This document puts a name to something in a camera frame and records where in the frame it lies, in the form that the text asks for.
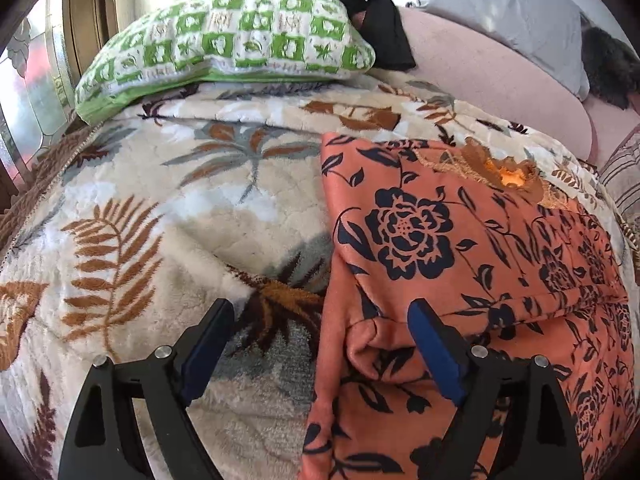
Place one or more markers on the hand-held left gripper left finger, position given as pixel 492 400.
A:
pixel 200 360

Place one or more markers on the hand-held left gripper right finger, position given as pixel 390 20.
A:
pixel 440 355

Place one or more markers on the orange floral garment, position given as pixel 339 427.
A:
pixel 425 220

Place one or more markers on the leaf print fleece blanket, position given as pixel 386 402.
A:
pixel 175 200

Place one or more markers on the striped cushion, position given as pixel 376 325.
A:
pixel 625 170

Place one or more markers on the pink mattress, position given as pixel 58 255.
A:
pixel 475 75

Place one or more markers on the decorated glass window pane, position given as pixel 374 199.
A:
pixel 30 90

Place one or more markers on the green white patterned pillow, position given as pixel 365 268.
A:
pixel 225 35

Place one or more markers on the dark furry cloth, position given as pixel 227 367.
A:
pixel 610 70

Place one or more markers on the black cloth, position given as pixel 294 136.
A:
pixel 382 25

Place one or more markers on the grey pillow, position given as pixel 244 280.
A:
pixel 510 5

